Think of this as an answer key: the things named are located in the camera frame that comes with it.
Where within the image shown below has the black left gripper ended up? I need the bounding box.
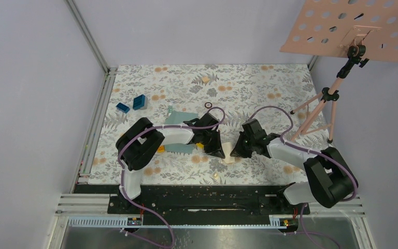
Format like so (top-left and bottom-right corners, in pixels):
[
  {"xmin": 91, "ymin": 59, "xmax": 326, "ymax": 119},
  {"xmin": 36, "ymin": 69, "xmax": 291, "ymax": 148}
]
[{"xmin": 200, "ymin": 130, "xmax": 225, "ymax": 159}]

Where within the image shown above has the tan lined letter paper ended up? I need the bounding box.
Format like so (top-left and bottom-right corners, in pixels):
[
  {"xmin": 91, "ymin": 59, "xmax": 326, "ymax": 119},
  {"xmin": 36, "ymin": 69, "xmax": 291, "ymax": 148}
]
[{"xmin": 221, "ymin": 156, "xmax": 235, "ymax": 164}]

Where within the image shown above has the teal paper envelope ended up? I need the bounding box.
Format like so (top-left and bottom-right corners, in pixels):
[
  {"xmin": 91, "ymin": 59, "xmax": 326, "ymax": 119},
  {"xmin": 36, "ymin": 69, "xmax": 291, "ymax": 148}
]
[{"xmin": 164, "ymin": 110, "xmax": 198, "ymax": 154}]

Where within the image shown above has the green white glue stick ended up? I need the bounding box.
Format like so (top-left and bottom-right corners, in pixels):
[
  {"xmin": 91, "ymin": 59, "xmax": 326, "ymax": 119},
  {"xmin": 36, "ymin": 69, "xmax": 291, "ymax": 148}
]
[{"xmin": 167, "ymin": 105, "xmax": 173, "ymax": 115}]

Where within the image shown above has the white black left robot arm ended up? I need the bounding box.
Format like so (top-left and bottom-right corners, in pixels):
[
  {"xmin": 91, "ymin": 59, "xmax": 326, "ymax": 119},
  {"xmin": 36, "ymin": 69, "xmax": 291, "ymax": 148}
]
[{"xmin": 116, "ymin": 113, "xmax": 225, "ymax": 213}]

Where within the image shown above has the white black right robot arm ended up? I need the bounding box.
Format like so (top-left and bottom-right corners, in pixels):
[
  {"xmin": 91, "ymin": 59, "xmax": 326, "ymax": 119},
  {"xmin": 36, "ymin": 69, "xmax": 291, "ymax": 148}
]
[{"xmin": 231, "ymin": 119, "xmax": 358, "ymax": 214}]

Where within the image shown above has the small orange lego brick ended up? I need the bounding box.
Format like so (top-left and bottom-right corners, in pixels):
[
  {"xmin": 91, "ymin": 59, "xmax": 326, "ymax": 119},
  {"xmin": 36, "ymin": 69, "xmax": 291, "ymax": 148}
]
[{"xmin": 157, "ymin": 146, "xmax": 165, "ymax": 153}]

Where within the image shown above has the floral patterned table mat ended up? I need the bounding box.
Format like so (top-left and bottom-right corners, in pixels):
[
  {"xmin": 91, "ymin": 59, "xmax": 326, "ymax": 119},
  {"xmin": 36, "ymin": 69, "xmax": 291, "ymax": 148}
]
[{"xmin": 88, "ymin": 64, "xmax": 316, "ymax": 185}]

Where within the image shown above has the small tan wooden cube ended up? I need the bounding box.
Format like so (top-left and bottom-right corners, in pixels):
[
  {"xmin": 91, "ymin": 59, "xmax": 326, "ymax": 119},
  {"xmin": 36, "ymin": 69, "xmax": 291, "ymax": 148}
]
[{"xmin": 202, "ymin": 76, "xmax": 210, "ymax": 84}]

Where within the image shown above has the large blue lego brick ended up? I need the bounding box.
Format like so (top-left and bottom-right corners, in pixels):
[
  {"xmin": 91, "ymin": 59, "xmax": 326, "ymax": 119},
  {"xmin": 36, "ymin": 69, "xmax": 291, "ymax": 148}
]
[{"xmin": 133, "ymin": 94, "xmax": 148, "ymax": 110}]

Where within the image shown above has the small blue lego brick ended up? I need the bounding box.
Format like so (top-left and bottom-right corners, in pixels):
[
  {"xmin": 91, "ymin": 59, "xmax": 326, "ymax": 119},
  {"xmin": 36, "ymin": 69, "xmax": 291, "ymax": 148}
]
[{"xmin": 116, "ymin": 103, "xmax": 130, "ymax": 114}]

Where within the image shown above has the pink music stand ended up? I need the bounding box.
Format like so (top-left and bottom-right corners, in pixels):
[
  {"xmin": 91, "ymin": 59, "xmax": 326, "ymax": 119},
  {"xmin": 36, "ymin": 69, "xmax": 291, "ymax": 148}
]
[{"xmin": 280, "ymin": 1, "xmax": 398, "ymax": 137}]

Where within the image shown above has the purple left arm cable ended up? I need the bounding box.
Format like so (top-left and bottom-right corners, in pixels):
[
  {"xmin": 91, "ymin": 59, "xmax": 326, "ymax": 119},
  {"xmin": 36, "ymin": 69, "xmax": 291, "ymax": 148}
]
[{"xmin": 116, "ymin": 106, "xmax": 226, "ymax": 248}]

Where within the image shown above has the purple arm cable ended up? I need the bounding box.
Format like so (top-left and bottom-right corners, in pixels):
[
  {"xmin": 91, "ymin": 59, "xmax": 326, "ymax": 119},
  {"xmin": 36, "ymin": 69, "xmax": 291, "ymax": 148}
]
[
  {"xmin": 116, "ymin": 106, "xmax": 226, "ymax": 248},
  {"xmin": 248, "ymin": 105, "xmax": 359, "ymax": 249}
]

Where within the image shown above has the white slotted cable duct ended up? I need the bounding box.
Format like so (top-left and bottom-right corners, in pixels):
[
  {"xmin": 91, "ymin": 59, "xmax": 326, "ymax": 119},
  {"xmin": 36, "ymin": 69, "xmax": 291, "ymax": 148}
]
[{"xmin": 68, "ymin": 212, "xmax": 292, "ymax": 229}]

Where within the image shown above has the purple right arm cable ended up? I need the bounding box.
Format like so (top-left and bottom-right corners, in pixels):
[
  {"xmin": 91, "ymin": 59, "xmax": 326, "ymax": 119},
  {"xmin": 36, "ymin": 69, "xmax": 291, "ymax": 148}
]
[{"xmin": 248, "ymin": 105, "xmax": 359, "ymax": 249}]

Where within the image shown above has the aluminium frame post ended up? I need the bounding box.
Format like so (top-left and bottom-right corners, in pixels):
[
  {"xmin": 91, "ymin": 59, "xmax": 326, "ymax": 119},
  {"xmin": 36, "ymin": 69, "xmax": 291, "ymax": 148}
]
[{"xmin": 64, "ymin": 0, "xmax": 112, "ymax": 75}]

